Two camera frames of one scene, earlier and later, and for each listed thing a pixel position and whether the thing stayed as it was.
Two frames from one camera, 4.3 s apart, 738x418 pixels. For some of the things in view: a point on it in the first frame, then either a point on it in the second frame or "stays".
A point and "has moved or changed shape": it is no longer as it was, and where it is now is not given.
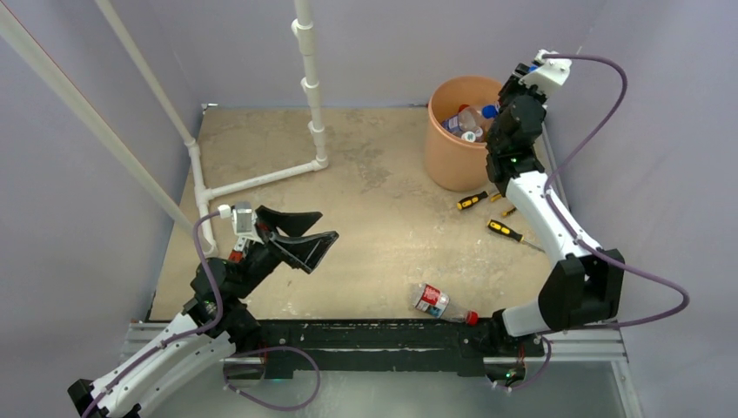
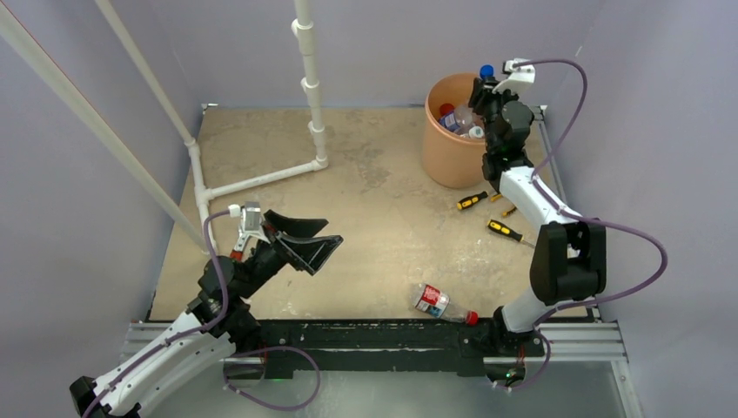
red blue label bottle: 435,301 stays
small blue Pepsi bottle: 452,125 has moved or changed shape
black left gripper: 305,252 stays
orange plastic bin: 452,162 stays
